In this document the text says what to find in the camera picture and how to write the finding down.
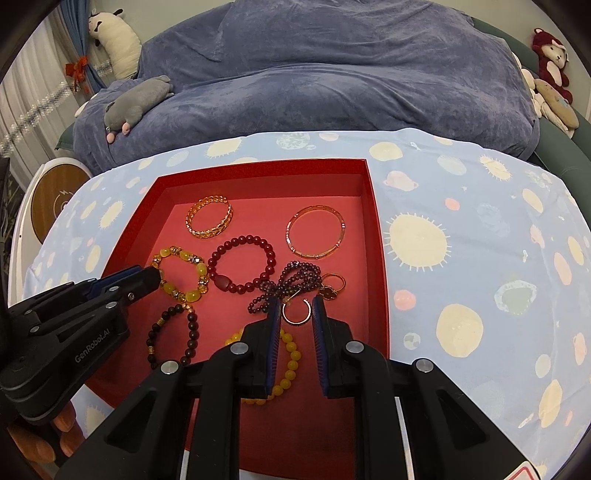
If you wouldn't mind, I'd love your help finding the grey plush toy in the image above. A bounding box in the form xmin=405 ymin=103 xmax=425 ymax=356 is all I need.
xmin=104 ymin=75 xmax=175 ymax=143

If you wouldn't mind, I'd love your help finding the plain yellow bead bracelet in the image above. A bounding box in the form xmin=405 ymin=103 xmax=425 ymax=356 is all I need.
xmin=225 ymin=323 xmax=303 ymax=406

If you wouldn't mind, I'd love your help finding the small ring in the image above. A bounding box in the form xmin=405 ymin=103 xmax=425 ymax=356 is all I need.
xmin=283 ymin=299 xmax=311 ymax=325

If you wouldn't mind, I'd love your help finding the gold ring with charm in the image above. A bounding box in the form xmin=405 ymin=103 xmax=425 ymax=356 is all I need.
xmin=320 ymin=272 xmax=346 ymax=301

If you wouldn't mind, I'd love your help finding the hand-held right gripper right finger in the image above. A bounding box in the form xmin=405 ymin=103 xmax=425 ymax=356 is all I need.
xmin=311 ymin=295 xmax=532 ymax=480

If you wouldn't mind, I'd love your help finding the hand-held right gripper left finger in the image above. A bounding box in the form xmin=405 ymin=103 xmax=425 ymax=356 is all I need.
xmin=55 ymin=295 xmax=284 ymax=480

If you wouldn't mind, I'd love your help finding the yellow bracelet with rhinestone spacers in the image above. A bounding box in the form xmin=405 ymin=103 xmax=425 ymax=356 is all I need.
xmin=152 ymin=248 xmax=211 ymax=304

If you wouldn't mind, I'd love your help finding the person's left hand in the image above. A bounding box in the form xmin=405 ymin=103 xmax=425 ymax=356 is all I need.
xmin=8 ymin=406 xmax=88 ymax=463

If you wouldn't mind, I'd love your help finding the blue velvet blanket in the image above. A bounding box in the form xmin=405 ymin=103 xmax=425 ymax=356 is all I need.
xmin=74 ymin=0 xmax=541 ymax=176

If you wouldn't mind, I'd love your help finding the beige cookie plush toy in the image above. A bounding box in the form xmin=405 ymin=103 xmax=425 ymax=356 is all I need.
xmin=534 ymin=79 xmax=580 ymax=139

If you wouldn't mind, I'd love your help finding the teal sofa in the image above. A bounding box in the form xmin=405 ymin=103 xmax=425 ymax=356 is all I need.
xmin=55 ymin=16 xmax=591 ymax=185

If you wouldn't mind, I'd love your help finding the thin rose gold bangle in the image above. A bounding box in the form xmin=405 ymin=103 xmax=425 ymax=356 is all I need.
xmin=285 ymin=206 xmax=346 ymax=259

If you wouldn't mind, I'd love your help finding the red bow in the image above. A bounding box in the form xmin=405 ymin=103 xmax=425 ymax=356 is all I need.
xmin=65 ymin=55 xmax=89 ymax=93

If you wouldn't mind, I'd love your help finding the red cardboard box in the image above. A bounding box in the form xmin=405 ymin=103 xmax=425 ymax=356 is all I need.
xmin=85 ymin=158 xmax=393 ymax=474

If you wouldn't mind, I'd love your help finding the silver tinsel garland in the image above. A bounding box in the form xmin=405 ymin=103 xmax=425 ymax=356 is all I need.
xmin=0 ymin=80 xmax=75 ymax=154

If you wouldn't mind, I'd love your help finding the blue planet print tablecloth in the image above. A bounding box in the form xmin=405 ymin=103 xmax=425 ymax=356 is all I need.
xmin=23 ymin=129 xmax=591 ymax=480

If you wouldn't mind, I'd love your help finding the gold chain link bracelet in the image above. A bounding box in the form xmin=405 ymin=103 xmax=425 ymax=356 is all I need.
xmin=186 ymin=196 xmax=234 ymax=239

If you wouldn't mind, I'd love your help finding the dark brown wooden bead bracelet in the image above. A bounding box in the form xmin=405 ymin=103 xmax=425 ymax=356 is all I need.
xmin=146 ymin=305 xmax=200 ymax=370

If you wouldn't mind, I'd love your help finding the round wooden top device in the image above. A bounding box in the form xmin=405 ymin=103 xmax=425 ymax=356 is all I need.
xmin=18 ymin=157 xmax=93 ymax=245

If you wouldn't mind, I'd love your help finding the red monkey plush toy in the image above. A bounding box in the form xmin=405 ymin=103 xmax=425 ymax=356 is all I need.
xmin=531 ymin=28 xmax=573 ymax=104

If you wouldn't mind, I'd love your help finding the dark red bead bracelet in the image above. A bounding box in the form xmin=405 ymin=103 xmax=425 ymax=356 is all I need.
xmin=208 ymin=235 xmax=276 ymax=294

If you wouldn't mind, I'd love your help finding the white sheer curtain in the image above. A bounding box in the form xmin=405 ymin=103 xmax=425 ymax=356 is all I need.
xmin=0 ymin=60 xmax=93 ymax=188

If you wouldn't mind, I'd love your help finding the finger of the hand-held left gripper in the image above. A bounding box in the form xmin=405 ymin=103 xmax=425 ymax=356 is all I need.
xmin=28 ymin=270 xmax=163 ymax=345
xmin=7 ymin=266 xmax=154 ymax=320

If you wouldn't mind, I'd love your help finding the purple bead strand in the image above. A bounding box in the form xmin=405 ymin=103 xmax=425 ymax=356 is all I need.
xmin=248 ymin=261 xmax=322 ymax=315

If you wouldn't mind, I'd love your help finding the blue curtain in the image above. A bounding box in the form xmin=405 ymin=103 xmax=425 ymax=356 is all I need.
xmin=60 ymin=25 xmax=112 ymax=95

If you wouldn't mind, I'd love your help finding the white cow plush toy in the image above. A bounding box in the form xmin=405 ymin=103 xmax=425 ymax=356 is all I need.
xmin=89 ymin=8 xmax=141 ymax=81

